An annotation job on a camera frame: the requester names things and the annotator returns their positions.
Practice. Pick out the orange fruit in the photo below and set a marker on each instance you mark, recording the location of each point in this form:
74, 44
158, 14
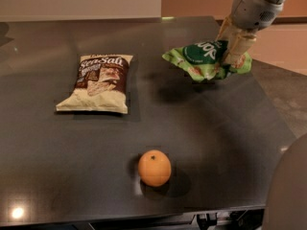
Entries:
154, 168

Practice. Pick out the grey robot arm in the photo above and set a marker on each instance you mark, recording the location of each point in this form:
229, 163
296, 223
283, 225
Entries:
246, 18

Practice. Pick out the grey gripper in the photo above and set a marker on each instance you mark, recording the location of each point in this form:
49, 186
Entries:
253, 12

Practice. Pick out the sea salt chip bag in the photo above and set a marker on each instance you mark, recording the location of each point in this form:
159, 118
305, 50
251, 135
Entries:
100, 85

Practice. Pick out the green rice chip bag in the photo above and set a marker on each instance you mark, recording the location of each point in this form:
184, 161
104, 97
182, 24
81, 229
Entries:
203, 61

